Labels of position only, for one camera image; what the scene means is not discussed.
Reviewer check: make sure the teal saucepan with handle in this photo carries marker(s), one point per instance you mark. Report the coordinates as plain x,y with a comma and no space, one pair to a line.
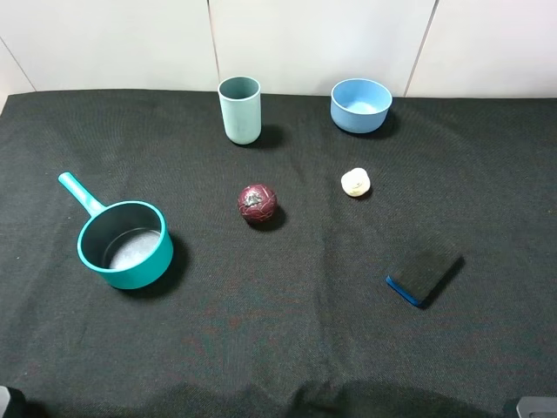
127,242

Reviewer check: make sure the dark red ball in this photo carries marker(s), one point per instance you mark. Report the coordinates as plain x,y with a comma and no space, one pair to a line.
257,203

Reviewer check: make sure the cream white small toy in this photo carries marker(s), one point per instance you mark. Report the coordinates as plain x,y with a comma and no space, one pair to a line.
356,182

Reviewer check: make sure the black table cloth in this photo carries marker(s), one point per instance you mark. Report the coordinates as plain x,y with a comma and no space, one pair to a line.
291,316

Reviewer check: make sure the light teal tall cup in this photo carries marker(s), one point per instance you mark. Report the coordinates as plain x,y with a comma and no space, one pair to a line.
240,104

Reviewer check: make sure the blue bowl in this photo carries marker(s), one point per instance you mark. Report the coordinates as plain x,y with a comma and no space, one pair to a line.
359,105

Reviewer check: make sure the black blue sponge block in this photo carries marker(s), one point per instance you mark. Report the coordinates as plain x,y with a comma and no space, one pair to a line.
423,273

